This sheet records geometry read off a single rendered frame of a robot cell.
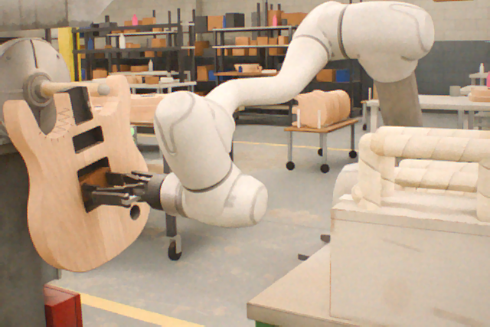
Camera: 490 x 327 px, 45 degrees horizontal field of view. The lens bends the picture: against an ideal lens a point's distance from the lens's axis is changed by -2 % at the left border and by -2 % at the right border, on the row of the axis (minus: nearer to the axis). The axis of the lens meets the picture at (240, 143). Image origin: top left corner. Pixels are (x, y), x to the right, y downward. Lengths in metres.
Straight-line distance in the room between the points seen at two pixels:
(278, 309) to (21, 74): 0.86
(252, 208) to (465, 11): 11.25
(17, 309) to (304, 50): 1.04
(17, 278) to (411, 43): 1.20
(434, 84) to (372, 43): 10.94
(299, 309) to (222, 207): 0.25
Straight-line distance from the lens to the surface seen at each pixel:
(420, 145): 0.86
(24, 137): 1.24
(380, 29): 1.41
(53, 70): 1.59
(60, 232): 1.32
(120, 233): 1.45
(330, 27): 1.46
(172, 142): 1.03
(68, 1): 1.24
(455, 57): 12.24
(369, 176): 0.88
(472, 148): 0.85
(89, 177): 1.36
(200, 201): 1.11
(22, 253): 1.78
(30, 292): 1.83
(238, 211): 1.11
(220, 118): 1.06
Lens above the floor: 1.34
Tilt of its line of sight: 9 degrees down
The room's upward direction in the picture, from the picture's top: 1 degrees counter-clockwise
